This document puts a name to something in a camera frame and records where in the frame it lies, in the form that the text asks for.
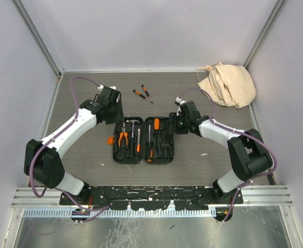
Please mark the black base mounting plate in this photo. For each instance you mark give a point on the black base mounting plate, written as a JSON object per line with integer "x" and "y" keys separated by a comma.
{"x": 152, "y": 198}

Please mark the small precision screwdriver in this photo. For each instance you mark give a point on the small precision screwdriver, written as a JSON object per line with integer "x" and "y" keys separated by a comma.
{"x": 139, "y": 94}
{"x": 147, "y": 93}

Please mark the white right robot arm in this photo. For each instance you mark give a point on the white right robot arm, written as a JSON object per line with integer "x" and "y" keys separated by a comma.
{"x": 249, "y": 156}

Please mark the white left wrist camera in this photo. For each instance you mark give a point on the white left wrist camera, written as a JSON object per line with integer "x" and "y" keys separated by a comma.
{"x": 101, "y": 87}

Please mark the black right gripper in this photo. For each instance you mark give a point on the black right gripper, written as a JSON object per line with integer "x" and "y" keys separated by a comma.
{"x": 172, "y": 123}

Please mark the slotted grey cable duct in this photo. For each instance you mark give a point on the slotted grey cable duct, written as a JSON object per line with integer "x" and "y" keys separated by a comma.
{"x": 77, "y": 213}

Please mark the beige cloth bag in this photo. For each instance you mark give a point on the beige cloth bag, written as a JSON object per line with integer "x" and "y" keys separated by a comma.
{"x": 229, "y": 85}

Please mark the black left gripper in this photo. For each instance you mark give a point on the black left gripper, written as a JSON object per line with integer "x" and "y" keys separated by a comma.
{"x": 119, "y": 118}

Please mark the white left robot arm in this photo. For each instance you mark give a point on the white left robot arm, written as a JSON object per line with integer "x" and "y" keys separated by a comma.
{"x": 43, "y": 159}

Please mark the black handled claw hammer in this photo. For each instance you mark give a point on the black handled claw hammer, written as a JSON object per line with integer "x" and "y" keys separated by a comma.
{"x": 133, "y": 123}

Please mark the black plastic tool case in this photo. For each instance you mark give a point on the black plastic tool case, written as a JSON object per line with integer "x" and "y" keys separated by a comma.
{"x": 163, "y": 153}

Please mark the orange handled screwdriver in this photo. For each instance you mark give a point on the orange handled screwdriver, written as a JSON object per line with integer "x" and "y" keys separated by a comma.
{"x": 156, "y": 130}

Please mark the orange black pliers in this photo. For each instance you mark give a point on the orange black pliers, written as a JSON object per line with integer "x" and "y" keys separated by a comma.
{"x": 123, "y": 137}

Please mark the black handled screwdriver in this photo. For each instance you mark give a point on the black handled screwdriver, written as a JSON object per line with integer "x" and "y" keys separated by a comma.
{"x": 149, "y": 151}

